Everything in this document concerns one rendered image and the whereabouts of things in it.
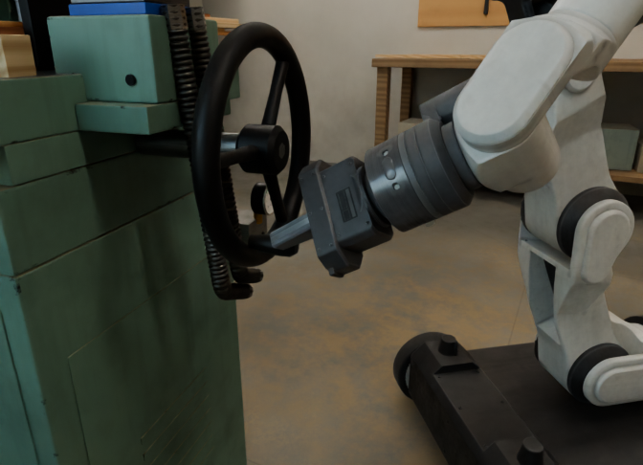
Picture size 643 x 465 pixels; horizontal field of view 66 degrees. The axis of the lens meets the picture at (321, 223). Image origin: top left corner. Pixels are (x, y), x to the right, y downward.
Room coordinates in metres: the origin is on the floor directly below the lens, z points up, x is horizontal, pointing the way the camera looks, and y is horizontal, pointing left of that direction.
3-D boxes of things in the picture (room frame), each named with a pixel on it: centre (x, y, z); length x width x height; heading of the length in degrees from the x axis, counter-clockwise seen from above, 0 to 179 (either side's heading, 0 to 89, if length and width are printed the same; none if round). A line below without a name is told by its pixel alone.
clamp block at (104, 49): (0.63, 0.22, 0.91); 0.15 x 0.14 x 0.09; 161
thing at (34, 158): (0.69, 0.34, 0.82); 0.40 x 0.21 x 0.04; 161
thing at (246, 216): (0.91, 0.18, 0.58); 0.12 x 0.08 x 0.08; 71
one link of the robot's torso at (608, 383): (0.93, -0.62, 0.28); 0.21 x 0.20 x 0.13; 101
